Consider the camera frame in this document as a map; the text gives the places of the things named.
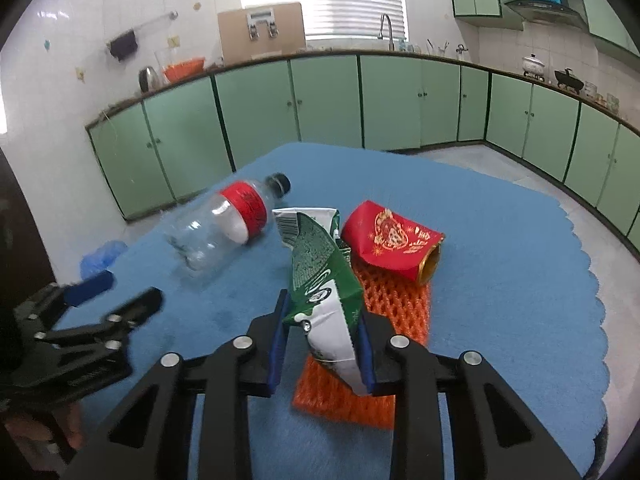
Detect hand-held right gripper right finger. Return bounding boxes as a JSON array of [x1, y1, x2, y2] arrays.
[[355, 310, 581, 480]]

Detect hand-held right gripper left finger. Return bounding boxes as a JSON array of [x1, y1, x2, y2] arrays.
[[65, 287, 291, 480]]

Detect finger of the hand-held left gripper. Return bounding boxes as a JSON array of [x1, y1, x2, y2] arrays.
[[47, 287, 165, 348], [50, 270, 115, 312]]

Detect green and white milk carton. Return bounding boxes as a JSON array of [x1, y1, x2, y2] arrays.
[[272, 206, 362, 397]]

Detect clear plastic bottle red label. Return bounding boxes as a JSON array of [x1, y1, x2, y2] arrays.
[[165, 172, 292, 286]]

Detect person's left hand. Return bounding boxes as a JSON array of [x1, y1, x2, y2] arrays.
[[4, 402, 85, 466]]

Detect blue plastic bag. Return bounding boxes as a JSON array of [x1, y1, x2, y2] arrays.
[[81, 241, 128, 280]]

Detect orange foam net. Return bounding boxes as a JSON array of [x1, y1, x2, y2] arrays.
[[291, 260, 432, 430]]

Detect red paper cup gold inside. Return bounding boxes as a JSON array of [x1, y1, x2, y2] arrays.
[[341, 200, 446, 287]]

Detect blue foam mat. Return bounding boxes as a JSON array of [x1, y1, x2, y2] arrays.
[[50, 141, 608, 480]]

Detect clear plastic pitcher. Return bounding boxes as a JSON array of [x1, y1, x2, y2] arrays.
[[155, 49, 181, 86]]

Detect orange basin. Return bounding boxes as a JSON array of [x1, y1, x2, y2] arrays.
[[162, 57, 207, 83]]

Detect black cloth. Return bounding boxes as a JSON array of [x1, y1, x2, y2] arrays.
[[109, 31, 139, 61]]

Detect green base cabinets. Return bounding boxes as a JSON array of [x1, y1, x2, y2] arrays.
[[85, 50, 640, 253]]

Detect brown cardboard box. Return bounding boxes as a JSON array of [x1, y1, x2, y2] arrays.
[[217, 2, 307, 66]]

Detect metal kitchen faucet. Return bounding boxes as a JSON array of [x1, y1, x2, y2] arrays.
[[378, 14, 396, 52]]

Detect black wok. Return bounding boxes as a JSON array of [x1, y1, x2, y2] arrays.
[[554, 67, 583, 90]]

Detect row of glass jars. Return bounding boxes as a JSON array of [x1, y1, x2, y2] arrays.
[[582, 81, 621, 111]]

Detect metal towel rail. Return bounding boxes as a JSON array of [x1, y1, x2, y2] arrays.
[[106, 10, 179, 56]]

